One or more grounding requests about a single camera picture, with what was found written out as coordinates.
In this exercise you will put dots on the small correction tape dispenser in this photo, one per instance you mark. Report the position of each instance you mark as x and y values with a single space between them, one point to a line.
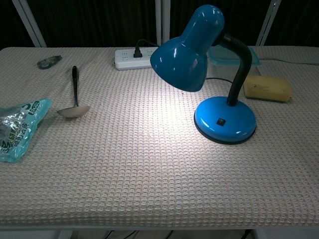
48 61

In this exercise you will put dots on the teal plastic package bag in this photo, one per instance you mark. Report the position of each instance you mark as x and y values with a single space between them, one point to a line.
17 124

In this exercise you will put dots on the clear plastic container teal lid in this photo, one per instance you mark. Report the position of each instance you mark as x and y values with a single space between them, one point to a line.
221 57

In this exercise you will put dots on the yellow sponge green backing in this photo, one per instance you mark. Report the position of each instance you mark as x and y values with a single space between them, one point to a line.
268 88

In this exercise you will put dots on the beige waffle weave tablecloth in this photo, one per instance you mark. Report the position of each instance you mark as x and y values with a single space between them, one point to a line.
139 161

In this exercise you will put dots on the blue gooseneck desk lamp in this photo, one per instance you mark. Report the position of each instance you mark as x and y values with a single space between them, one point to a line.
179 64

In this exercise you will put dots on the white power strip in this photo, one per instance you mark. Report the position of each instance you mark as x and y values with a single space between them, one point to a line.
124 58

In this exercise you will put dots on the white metal frame post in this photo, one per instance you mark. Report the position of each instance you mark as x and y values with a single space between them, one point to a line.
268 20
28 21
162 21

